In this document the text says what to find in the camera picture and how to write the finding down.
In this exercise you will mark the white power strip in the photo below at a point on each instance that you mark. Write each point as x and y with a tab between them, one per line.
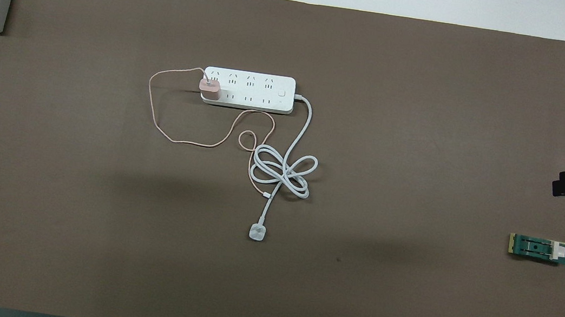
258	91

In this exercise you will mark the pink usb charger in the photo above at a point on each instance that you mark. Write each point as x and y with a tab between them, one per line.
210	90

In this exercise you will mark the brown paper table mat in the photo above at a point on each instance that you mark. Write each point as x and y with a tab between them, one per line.
86	236

